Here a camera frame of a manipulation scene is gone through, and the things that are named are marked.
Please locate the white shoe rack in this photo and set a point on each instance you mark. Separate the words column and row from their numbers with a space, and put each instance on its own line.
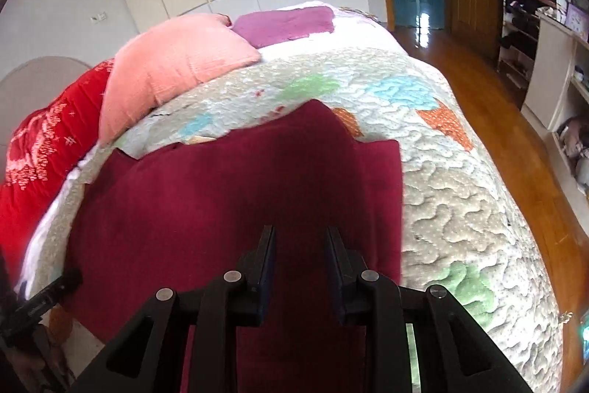
column 517, row 43

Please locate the purple box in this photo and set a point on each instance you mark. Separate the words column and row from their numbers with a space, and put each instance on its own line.
column 577, row 22

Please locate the red patterned blanket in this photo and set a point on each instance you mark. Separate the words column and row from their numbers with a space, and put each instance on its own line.
column 41, row 158

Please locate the dark red sweater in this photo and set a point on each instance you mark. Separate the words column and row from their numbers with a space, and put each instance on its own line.
column 207, row 199

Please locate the white bed sheet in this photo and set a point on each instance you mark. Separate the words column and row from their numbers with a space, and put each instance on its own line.
column 46, row 227

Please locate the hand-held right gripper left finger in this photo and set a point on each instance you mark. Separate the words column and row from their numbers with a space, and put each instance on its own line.
column 268, row 278

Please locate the white shelf unit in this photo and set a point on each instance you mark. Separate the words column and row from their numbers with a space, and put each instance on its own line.
column 547, row 70

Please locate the magenta knitted cloth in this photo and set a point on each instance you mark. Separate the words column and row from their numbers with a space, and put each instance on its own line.
column 285, row 24

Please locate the pink pillow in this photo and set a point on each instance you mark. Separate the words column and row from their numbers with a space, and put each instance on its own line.
column 175, row 61

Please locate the quilted patchwork bedspread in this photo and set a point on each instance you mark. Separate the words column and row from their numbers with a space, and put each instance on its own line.
column 460, row 199

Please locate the grey arched headboard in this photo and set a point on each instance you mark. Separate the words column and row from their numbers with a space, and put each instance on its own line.
column 41, row 84

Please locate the white wall socket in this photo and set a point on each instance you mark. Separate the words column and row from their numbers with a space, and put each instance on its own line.
column 99, row 17

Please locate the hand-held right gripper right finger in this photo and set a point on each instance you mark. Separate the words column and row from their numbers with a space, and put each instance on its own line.
column 332, row 278

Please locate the small white jar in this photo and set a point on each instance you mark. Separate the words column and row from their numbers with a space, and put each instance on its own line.
column 579, row 75

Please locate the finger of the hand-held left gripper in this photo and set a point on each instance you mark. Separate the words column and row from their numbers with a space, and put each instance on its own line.
column 55, row 289

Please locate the iridescent colourful bag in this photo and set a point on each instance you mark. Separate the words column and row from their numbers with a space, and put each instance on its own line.
column 584, row 333

